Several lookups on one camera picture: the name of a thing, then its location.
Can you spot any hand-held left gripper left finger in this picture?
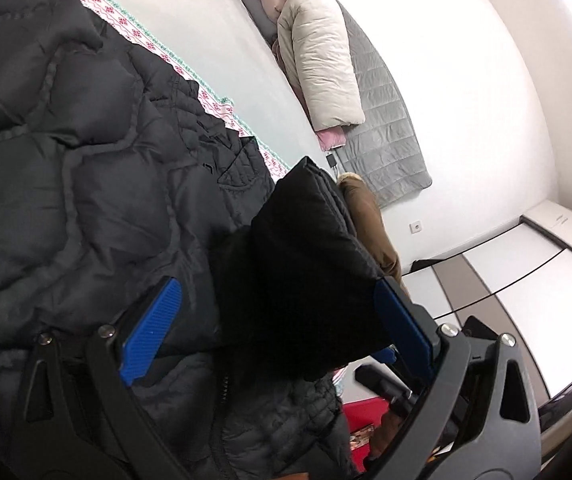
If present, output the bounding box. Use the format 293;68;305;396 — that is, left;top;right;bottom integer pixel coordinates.
18;276;192;480

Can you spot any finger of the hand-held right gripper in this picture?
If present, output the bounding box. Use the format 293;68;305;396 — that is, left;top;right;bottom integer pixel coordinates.
355;344;419;418

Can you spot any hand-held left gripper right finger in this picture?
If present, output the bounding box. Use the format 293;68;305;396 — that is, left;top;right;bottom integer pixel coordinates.
361;276;543;480

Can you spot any black coat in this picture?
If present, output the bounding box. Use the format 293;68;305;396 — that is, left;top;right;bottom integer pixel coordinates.
211;156;392;383

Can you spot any black quilted puffer jacket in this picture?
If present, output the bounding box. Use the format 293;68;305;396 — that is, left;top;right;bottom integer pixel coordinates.
0;0;359;480

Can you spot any red cloth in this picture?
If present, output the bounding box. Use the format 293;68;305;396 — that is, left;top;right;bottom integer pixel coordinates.
341;394;393;476

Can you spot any brown folded coat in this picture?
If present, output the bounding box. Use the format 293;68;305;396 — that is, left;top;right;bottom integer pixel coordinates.
338;172;409;301

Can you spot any white and beige wardrobe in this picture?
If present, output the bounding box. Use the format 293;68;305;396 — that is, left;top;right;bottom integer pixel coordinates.
401;215;572;401

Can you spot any white appliance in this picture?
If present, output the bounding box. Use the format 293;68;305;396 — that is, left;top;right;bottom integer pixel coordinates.
520;199;572;256

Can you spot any grey quilted headboard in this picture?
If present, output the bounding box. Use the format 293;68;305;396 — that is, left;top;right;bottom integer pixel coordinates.
336;0;433;206

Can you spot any red green patterned blanket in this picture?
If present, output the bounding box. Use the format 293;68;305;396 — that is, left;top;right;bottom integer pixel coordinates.
48;0;291;181

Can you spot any bed with grey sheet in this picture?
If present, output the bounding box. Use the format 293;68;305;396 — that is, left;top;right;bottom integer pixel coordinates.
83;0;337;173

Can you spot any grey pillow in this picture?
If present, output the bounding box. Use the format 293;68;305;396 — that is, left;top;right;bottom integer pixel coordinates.
228;0;278;45

